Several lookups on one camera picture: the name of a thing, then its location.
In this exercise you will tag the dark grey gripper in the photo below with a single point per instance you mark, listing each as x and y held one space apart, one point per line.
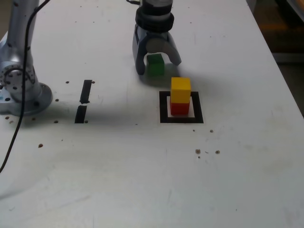
158 35

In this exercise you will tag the green cube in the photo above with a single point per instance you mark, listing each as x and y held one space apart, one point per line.
155 66

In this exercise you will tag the yellow cube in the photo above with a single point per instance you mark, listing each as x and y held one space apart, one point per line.
180 91

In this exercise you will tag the red cube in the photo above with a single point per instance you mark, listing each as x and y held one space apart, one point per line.
179 108

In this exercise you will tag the black tape square outline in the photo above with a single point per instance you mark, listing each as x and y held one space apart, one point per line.
164 107

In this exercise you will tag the black tape strip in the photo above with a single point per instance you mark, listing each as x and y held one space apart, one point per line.
85 90

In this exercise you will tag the brown wooden furniture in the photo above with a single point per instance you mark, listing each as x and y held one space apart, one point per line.
280 23

